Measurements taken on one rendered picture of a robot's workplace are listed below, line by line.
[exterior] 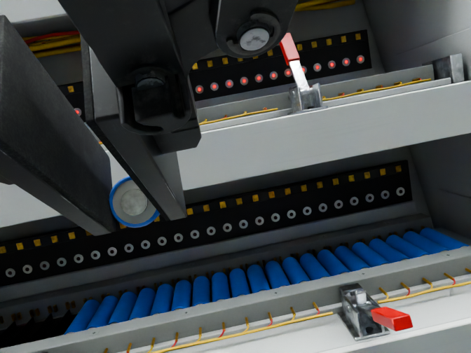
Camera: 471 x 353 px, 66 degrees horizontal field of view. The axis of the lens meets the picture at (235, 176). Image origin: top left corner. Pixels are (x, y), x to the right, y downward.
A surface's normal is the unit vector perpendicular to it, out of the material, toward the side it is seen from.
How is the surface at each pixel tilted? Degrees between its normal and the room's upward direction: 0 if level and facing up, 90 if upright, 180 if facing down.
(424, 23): 90
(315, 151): 110
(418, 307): 20
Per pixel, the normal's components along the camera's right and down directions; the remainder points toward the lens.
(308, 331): -0.18, -0.97
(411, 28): -0.98, 0.20
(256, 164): 0.08, 0.14
